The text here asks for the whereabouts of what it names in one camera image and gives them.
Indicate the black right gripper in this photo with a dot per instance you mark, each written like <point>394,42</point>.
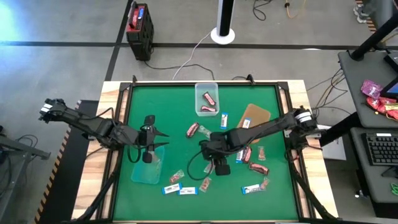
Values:
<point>217,146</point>

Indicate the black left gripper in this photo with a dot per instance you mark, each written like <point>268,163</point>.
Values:
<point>145,137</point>

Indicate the clear green candy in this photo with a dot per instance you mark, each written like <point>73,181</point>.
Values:
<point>204,131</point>

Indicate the red brown candy bar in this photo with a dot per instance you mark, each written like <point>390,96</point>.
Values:
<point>258,168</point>
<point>192,130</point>
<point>208,109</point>
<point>247,155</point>
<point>209,99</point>

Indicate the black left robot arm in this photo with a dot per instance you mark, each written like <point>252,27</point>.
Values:
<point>93,124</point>

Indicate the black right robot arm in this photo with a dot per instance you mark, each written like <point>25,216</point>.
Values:
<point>267,126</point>

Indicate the purple candy bag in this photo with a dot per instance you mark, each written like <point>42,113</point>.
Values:
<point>371,88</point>

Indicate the red candy bag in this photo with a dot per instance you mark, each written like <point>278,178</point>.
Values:
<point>377,104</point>

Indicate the teal translucent plastic bin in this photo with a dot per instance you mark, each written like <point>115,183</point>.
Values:
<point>146,174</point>

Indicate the green table mat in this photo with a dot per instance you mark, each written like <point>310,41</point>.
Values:
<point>174,102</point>

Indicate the brown cork tray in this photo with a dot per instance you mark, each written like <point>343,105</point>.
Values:
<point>258,113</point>

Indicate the clear plastic bin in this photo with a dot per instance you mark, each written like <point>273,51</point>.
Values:
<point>200,90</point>

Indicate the black mat hazard stripes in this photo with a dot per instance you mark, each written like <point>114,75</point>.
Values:
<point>68,174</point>

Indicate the black red power box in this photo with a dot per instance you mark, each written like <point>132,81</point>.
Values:
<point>140,31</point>

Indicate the white paper sheet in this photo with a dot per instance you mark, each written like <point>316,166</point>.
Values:
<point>334,149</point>

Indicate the black diagonal stand leg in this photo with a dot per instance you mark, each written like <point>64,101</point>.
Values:
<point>339,130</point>

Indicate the white black pole stand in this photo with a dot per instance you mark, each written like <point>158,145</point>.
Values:
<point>224,21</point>

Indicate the grey metal stand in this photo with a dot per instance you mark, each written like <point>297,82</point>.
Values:
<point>15,152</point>

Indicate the dark grey desk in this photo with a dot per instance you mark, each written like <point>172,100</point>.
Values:
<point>357,90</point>
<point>360,183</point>

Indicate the black keyboard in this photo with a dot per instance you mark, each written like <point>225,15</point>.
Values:
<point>381,149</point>

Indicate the tablet with blue screen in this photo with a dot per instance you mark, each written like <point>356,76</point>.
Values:
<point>393,88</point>

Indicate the black diagonal pole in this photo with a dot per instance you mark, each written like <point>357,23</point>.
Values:
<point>373,40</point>

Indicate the person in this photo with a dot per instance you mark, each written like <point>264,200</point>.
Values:
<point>360,15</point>

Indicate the black laptop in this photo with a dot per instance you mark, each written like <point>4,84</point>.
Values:
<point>393,60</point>

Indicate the black table frame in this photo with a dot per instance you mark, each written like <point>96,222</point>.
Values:
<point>123,87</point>

